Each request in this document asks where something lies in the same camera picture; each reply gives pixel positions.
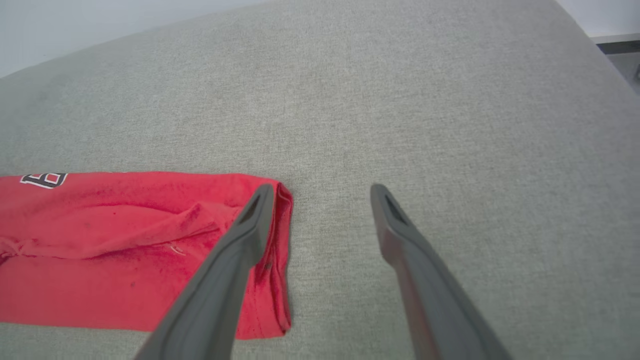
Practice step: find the grey fabric sofa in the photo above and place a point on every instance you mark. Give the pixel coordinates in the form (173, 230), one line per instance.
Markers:
(400, 100)

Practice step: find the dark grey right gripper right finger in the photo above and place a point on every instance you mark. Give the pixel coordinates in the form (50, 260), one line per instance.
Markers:
(430, 290)

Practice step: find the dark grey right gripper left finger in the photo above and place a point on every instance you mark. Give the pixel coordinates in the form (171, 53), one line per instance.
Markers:
(220, 290)

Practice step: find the red basketball jersey shirt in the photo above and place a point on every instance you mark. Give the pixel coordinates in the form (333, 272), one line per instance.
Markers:
(100, 260)

